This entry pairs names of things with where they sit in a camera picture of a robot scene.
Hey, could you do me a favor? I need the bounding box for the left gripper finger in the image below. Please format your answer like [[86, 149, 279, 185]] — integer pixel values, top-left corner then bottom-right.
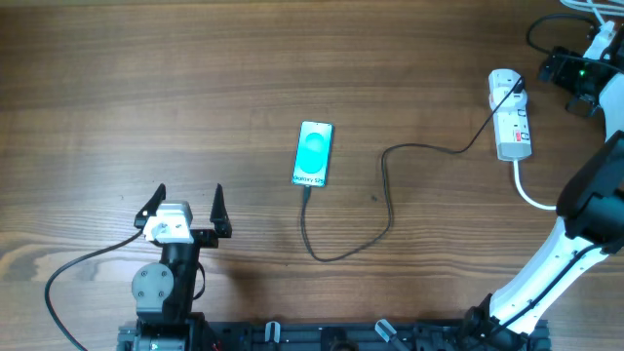
[[134, 183, 166, 229], [210, 183, 232, 238]]

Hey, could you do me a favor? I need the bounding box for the black USB charging cable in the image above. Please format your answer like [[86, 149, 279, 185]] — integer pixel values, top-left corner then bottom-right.
[[298, 77, 527, 263]]

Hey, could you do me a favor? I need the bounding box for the smartphone with cyan screen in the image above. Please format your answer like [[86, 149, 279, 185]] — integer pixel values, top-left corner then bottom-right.
[[292, 121, 334, 187]]

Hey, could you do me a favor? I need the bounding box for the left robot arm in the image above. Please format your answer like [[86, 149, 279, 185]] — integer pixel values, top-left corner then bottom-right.
[[117, 184, 232, 351]]

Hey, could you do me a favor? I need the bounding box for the white charger plug adapter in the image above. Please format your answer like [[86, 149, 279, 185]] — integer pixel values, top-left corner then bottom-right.
[[488, 87, 527, 112]]

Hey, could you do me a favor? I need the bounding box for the white power strip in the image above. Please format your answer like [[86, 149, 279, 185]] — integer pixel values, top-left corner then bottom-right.
[[488, 68, 531, 162]]

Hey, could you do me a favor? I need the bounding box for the white cables top corner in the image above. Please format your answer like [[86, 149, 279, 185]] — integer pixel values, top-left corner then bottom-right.
[[559, 0, 624, 19]]

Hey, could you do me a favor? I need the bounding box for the white power strip cord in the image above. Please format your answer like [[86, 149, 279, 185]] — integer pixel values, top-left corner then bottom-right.
[[513, 0, 620, 212]]

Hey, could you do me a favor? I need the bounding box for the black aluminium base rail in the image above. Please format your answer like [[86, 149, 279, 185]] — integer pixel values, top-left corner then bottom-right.
[[116, 319, 552, 351]]

